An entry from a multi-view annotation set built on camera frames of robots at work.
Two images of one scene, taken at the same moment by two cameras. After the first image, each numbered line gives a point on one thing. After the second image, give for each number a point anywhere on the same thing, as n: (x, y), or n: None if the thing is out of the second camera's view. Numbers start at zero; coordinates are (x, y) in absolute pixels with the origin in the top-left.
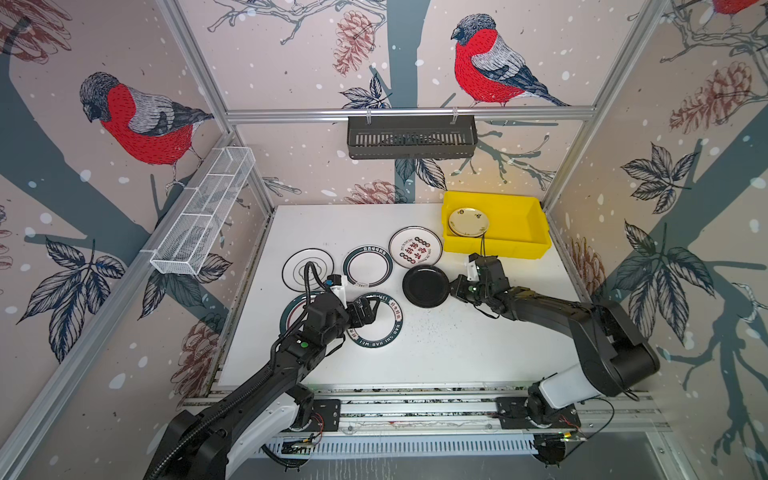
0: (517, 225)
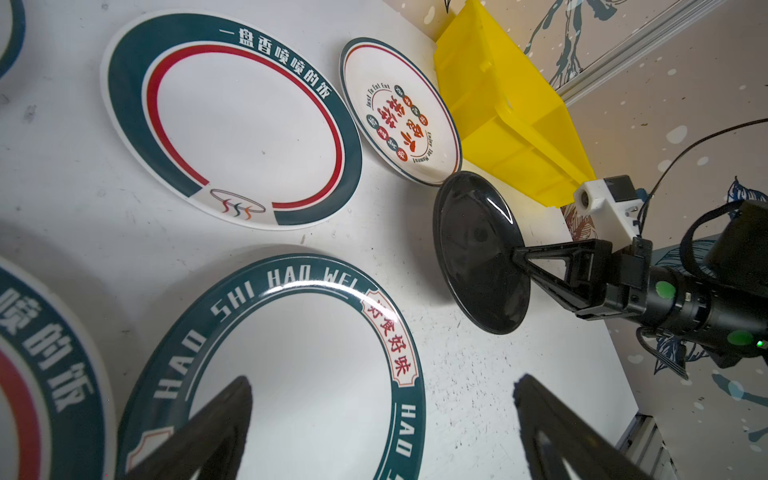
0: (514, 123)
